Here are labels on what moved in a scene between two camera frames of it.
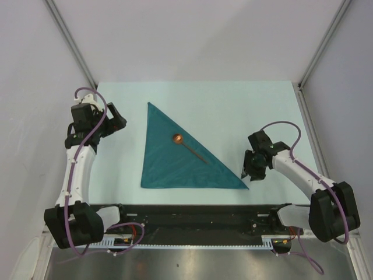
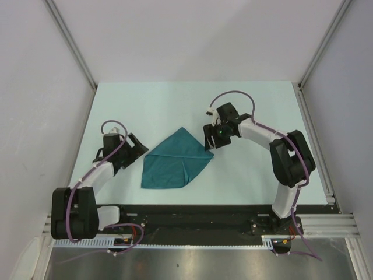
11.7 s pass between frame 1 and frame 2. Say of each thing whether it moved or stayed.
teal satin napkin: moved
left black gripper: moved
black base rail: stayed
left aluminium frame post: stayed
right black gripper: moved
